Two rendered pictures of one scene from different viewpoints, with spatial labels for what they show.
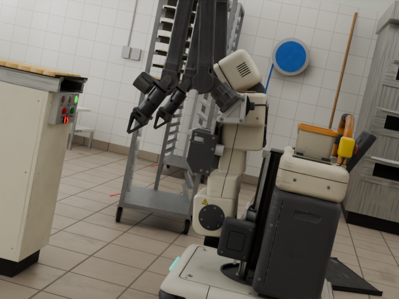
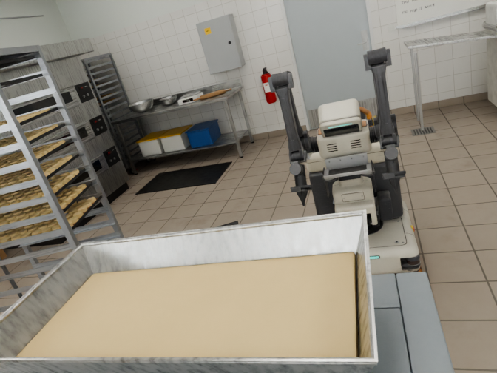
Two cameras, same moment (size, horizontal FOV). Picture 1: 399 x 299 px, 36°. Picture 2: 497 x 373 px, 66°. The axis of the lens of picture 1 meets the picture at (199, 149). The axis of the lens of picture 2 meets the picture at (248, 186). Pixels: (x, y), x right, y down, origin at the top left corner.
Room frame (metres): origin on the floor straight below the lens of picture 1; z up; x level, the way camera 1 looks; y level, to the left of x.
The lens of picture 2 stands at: (2.57, 1.94, 1.62)
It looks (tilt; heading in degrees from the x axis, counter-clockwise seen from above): 22 degrees down; 282
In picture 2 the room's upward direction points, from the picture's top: 16 degrees counter-clockwise
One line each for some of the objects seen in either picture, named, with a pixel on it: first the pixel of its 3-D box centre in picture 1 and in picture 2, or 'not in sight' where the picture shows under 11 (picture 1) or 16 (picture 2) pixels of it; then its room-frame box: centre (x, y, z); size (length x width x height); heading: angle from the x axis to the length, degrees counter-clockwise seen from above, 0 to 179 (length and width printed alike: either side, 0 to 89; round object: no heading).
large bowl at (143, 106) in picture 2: not in sight; (142, 106); (5.05, -3.69, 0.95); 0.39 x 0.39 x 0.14
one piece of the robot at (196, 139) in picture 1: (209, 144); (348, 175); (2.45, -0.04, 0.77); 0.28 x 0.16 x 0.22; 173
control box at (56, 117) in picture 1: (64, 107); not in sight; (2.70, 0.63, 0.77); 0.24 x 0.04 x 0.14; 173
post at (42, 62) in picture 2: (216, 90); (100, 192); (3.87, -0.03, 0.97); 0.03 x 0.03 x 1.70; 6
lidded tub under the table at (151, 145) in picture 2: not in sight; (156, 143); (5.05, -3.71, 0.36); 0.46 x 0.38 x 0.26; 79
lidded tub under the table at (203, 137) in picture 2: not in sight; (204, 133); (4.21, -3.57, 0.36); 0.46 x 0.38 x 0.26; 82
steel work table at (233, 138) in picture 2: not in sight; (184, 129); (4.50, -3.62, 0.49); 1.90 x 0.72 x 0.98; 171
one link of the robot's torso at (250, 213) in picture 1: (221, 228); (367, 212); (2.37, -0.15, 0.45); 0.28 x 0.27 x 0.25; 173
